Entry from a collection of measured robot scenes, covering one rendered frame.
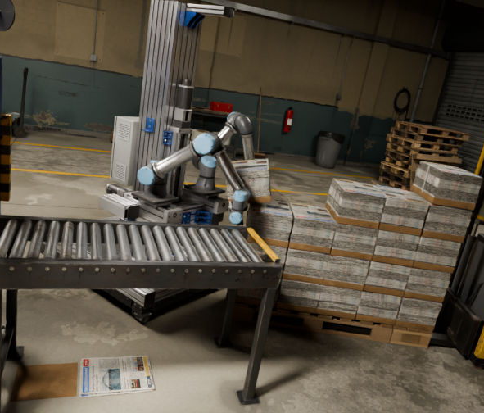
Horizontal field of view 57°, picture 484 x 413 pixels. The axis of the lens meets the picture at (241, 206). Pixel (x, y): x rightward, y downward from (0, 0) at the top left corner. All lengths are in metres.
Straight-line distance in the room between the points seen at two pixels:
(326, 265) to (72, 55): 7.06
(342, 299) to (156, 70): 2.02
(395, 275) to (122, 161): 2.09
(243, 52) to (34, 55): 3.96
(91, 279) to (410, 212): 2.07
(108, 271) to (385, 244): 1.89
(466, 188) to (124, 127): 2.35
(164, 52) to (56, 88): 6.24
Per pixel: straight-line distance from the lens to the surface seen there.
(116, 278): 2.03
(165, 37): 3.07
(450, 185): 3.19
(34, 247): 2.14
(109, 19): 9.17
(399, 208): 3.10
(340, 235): 3.06
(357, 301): 3.28
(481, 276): 3.88
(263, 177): 2.92
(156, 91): 3.10
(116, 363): 2.73
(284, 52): 9.96
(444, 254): 3.34
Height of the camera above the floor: 1.66
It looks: 16 degrees down
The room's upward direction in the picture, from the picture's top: 10 degrees clockwise
